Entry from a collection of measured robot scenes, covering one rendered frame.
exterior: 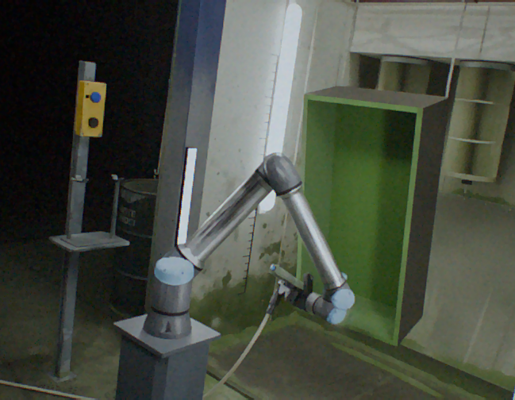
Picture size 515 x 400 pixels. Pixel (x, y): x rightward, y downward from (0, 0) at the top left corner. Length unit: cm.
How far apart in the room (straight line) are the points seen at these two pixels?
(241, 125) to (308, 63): 70
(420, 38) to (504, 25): 50
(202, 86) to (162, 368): 151
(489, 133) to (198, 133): 178
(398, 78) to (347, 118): 95
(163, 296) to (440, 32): 247
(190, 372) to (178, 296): 31
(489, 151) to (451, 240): 67
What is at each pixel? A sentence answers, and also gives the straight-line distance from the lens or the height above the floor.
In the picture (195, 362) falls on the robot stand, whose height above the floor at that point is 55.
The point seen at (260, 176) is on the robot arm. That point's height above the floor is 127.
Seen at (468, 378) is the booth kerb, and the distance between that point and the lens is 372.
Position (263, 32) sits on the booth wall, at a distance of 336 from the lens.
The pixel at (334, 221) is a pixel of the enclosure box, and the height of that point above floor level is 94.
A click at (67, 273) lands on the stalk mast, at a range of 302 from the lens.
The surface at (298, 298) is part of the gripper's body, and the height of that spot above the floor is 72.
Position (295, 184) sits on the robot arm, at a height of 128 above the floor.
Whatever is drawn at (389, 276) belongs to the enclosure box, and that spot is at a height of 71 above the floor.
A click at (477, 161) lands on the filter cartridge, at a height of 138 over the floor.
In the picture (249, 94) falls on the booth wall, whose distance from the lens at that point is 331.
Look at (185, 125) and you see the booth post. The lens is 300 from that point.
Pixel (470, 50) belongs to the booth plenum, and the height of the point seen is 203.
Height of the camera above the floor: 159
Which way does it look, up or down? 10 degrees down
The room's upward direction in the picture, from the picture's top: 8 degrees clockwise
